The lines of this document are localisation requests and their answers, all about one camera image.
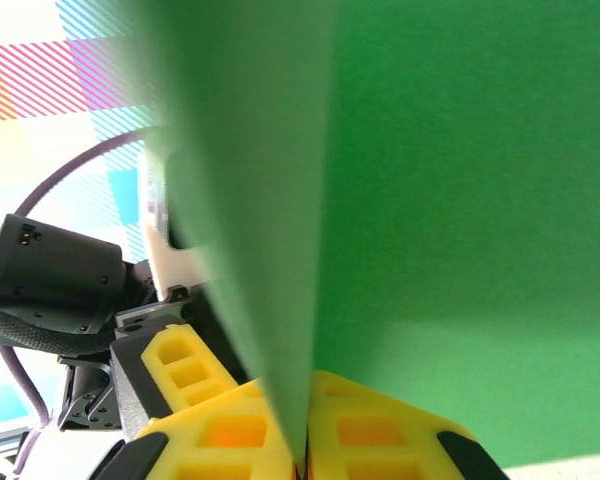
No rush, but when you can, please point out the purple cable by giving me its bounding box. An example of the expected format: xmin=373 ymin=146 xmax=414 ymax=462
xmin=0 ymin=128 xmax=164 ymax=474

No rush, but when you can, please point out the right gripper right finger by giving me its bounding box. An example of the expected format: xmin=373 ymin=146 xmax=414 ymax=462
xmin=304 ymin=369 xmax=511 ymax=480

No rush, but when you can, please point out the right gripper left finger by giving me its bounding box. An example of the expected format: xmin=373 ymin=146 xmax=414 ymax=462
xmin=94 ymin=374 xmax=306 ymax=480

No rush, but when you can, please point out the green paper sheet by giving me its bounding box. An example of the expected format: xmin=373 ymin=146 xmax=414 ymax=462
xmin=139 ymin=0 xmax=600 ymax=474

